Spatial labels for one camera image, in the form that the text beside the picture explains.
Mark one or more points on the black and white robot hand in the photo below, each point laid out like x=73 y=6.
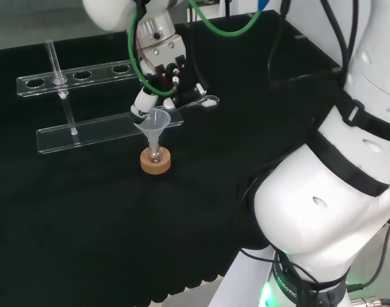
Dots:
x=164 y=52

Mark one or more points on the translucent plastic funnel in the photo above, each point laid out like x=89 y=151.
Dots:
x=154 y=123

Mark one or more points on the small glass weighing funnel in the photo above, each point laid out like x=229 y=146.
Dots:
x=210 y=101

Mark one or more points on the glass round-bottom flask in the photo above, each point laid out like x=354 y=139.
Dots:
x=155 y=156

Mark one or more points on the clear acrylic funnel stand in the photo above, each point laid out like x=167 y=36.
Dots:
x=86 y=136

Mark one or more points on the black cloth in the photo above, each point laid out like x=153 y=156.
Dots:
x=86 y=224

